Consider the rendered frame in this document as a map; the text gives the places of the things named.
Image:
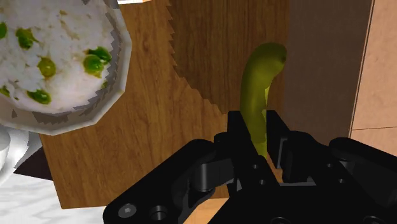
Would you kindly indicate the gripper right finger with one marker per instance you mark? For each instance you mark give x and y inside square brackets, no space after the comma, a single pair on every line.
[307,155]

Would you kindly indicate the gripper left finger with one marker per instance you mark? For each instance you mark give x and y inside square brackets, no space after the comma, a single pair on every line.
[242,149]

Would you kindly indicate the green banana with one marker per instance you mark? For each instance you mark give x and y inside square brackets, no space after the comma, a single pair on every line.
[257,90]

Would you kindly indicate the wooden cutting board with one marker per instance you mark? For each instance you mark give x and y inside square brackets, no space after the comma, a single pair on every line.
[149,124]

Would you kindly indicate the white bowl of rice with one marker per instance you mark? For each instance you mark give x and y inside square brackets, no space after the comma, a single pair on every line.
[52,62]

